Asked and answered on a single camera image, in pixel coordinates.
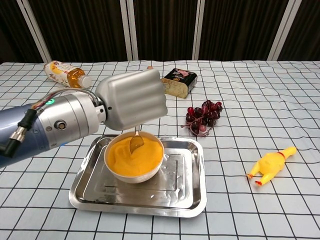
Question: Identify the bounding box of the yellow rubber chicken toy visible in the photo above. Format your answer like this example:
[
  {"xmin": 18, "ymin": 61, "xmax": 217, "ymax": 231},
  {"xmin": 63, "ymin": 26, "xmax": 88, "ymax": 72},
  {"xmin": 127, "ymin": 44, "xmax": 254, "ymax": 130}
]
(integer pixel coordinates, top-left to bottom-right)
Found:
[{"xmin": 246, "ymin": 146, "xmax": 298, "ymax": 187}]

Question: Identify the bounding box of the black gold luncheon meat can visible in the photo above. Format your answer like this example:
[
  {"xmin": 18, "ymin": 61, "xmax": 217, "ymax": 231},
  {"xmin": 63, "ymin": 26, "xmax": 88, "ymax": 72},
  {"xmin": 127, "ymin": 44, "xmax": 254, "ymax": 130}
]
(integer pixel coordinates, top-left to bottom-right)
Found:
[{"xmin": 160, "ymin": 67, "xmax": 198, "ymax": 99}]

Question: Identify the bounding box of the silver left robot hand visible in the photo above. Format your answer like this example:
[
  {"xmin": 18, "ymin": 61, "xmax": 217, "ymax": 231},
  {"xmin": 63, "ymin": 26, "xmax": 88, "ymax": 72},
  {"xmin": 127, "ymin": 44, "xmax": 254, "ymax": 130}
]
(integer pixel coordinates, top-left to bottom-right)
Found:
[{"xmin": 94, "ymin": 68, "xmax": 169, "ymax": 131}]

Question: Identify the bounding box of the orange-yellow powder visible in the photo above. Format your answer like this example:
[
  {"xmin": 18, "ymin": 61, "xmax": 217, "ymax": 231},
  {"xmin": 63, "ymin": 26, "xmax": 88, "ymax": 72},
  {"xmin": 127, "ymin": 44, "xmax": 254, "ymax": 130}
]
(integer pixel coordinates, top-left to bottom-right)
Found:
[{"xmin": 107, "ymin": 134, "xmax": 164, "ymax": 177}]

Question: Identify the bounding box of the dark red grape bunch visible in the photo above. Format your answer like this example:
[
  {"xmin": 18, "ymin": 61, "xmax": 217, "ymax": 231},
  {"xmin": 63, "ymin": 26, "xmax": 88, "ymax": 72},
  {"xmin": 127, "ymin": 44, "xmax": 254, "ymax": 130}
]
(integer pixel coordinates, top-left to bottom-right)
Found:
[{"xmin": 180, "ymin": 99, "xmax": 224, "ymax": 137}]

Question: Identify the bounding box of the rectangular stainless steel tray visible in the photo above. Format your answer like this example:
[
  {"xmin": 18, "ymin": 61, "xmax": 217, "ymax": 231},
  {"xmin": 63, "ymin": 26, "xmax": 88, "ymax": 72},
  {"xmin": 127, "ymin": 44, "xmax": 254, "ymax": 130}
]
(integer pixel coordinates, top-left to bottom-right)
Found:
[{"xmin": 68, "ymin": 134, "xmax": 208, "ymax": 218}]

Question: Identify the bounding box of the translucent grey plastic spoon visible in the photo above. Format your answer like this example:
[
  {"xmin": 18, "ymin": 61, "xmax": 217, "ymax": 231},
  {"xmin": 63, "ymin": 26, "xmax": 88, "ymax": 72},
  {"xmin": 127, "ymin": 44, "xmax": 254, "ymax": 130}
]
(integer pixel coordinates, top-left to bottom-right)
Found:
[{"xmin": 129, "ymin": 125, "xmax": 145, "ymax": 155}]

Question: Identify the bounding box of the tea bottle with white cap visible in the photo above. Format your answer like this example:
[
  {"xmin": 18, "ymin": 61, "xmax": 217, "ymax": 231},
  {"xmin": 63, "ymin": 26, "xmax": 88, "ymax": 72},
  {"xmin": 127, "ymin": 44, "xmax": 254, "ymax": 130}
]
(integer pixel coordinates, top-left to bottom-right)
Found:
[{"xmin": 43, "ymin": 60, "xmax": 93, "ymax": 90}]

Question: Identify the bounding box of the white black checkered tablecloth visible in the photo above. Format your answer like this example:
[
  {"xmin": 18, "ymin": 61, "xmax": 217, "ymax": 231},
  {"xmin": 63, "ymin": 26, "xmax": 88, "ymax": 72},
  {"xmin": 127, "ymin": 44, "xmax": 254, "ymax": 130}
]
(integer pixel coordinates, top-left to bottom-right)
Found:
[{"xmin": 0, "ymin": 59, "xmax": 320, "ymax": 240}]

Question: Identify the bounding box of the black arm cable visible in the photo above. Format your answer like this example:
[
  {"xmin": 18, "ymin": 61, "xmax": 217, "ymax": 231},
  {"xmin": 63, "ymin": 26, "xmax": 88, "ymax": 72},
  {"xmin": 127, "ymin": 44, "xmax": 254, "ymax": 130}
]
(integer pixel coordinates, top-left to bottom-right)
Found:
[{"xmin": 0, "ymin": 108, "xmax": 38, "ymax": 159}]

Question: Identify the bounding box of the dark folding screen white frame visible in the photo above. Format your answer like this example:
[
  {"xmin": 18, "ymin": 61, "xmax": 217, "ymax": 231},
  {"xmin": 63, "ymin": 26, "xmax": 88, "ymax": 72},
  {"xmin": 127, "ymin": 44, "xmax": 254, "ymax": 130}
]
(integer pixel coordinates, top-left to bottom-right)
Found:
[{"xmin": 0, "ymin": 0, "xmax": 320, "ymax": 64}]

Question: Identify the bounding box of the round cream bowl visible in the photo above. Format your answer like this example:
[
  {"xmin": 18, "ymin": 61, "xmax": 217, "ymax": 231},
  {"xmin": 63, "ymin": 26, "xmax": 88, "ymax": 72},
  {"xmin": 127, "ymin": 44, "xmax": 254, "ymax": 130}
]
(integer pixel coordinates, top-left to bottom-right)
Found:
[{"xmin": 103, "ymin": 131, "xmax": 165, "ymax": 185}]

